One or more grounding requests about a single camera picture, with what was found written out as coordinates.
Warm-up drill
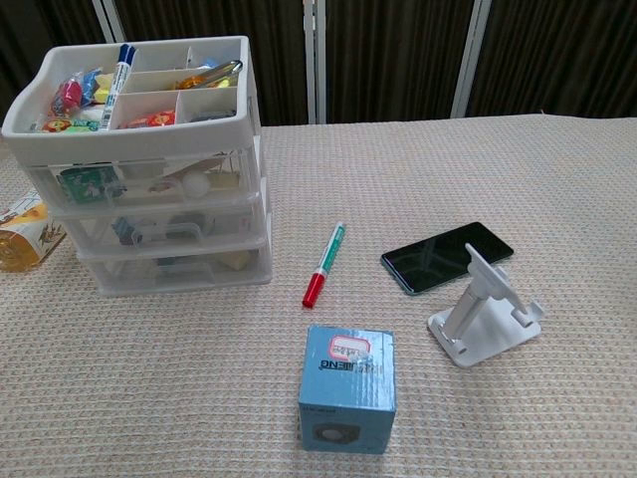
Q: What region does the clear plastic storage box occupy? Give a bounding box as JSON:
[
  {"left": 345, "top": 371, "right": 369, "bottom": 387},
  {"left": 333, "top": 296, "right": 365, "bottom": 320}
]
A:
[{"left": 24, "top": 143, "right": 260, "bottom": 208}]

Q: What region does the clear plastic drawer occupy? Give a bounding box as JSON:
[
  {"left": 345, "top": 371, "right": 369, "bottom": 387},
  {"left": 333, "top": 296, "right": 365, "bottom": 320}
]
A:
[{"left": 79, "top": 238, "right": 274, "bottom": 299}]

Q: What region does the blue cube cardboard box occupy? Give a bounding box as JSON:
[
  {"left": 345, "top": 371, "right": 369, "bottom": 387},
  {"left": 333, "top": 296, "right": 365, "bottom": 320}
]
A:
[{"left": 297, "top": 324, "right": 398, "bottom": 453}]

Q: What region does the white plastic drawer organizer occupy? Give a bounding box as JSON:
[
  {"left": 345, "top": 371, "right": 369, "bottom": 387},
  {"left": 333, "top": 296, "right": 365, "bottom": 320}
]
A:
[{"left": 1, "top": 34, "right": 274, "bottom": 299}]

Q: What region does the tan and yellow snack bag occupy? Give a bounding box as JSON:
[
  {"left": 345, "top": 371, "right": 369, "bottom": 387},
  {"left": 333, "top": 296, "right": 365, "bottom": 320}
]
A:
[{"left": 94, "top": 74, "right": 116, "bottom": 104}]

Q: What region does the red capped whiteboard marker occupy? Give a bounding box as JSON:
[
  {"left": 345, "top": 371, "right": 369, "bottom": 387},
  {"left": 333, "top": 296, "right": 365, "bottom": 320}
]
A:
[{"left": 302, "top": 221, "right": 348, "bottom": 309}]

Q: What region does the black smartphone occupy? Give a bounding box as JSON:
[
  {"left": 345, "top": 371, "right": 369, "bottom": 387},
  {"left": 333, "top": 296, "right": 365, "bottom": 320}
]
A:
[{"left": 380, "top": 221, "right": 516, "bottom": 297}]

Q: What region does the gold binder clip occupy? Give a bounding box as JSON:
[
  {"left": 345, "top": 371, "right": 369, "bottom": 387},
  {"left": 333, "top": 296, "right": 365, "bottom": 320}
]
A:
[{"left": 208, "top": 153, "right": 245, "bottom": 191}]

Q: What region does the white ping-pong ball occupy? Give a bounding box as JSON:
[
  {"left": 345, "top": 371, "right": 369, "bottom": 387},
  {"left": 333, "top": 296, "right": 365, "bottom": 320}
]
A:
[{"left": 179, "top": 173, "right": 213, "bottom": 200}]

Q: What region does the wooden stick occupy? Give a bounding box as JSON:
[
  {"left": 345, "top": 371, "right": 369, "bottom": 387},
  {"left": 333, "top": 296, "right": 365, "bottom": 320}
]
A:
[{"left": 147, "top": 157, "right": 225, "bottom": 194}]

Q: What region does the beige woven tablecloth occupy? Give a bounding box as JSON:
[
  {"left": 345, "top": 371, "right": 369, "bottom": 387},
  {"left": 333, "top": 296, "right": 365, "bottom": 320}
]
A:
[{"left": 0, "top": 113, "right": 637, "bottom": 478}]

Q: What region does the white phone stand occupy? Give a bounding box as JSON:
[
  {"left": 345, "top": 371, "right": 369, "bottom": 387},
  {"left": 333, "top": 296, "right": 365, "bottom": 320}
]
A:
[{"left": 427, "top": 242, "right": 546, "bottom": 369}]

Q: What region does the silver carabiner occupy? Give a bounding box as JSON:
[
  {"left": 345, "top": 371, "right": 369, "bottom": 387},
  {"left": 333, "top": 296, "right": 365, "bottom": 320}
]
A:
[{"left": 191, "top": 59, "right": 244, "bottom": 86}]

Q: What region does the red lion snack packet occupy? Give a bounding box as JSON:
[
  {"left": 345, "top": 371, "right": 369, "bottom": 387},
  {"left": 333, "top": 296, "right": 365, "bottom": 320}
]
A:
[{"left": 118, "top": 110, "right": 179, "bottom": 129}]

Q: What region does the black folding partition screen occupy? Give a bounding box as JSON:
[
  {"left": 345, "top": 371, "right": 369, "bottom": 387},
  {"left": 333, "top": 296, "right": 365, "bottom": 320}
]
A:
[{"left": 0, "top": 0, "right": 637, "bottom": 125}]

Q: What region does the green circuit board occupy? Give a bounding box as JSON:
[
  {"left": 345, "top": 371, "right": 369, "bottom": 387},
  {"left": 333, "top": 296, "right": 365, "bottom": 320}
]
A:
[{"left": 57, "top": 166, "right": 123, "bottom": 203}]

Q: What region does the blue capped whiteboard marker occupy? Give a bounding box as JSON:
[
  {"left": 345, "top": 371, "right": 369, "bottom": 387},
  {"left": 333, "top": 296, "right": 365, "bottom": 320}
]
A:
[{"left": 99, "top": 43, "right": 138, "bottom": 131}]

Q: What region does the blue candy packet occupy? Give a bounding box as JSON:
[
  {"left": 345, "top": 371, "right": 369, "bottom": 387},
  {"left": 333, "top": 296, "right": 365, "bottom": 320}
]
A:
[{"left": 79, "top": 69, "right": 108, "bottom": 106}]

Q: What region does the green lion snack packet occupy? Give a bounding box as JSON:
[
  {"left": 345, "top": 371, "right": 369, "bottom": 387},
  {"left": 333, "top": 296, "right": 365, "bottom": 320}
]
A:
[{"left": 29, "top": 117, "right": 104, "bottom": 134}]

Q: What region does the red candy packet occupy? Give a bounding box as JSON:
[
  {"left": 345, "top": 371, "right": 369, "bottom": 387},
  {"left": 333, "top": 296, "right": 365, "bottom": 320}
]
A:
[{"left": 49, "top": 74, "right": 86, "bottom": 119}]

